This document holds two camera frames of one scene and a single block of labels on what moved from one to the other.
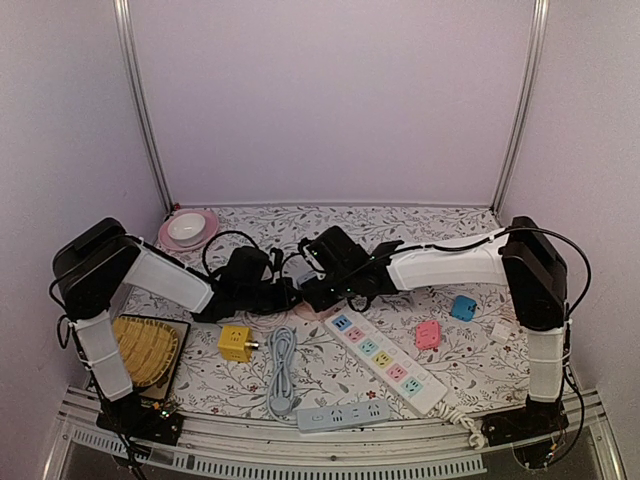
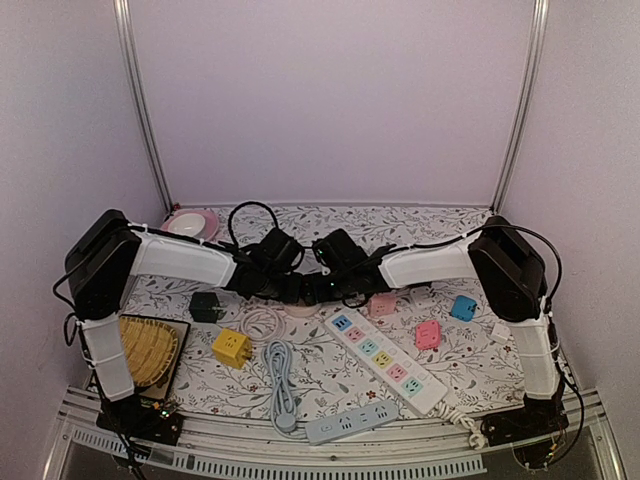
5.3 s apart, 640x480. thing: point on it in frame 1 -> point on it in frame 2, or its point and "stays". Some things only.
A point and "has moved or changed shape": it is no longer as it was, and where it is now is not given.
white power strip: (391, 365) stays
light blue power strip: (343, 415) has moved or changed shape
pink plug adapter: (428, 334) stays
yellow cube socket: (236, 343) has moved or changed shape
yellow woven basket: (148, 348) stays
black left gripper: (287, 292) -> (294, 295)
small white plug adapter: (500, 332) stays
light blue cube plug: (463, 308) stays
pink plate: (211, 228) stays
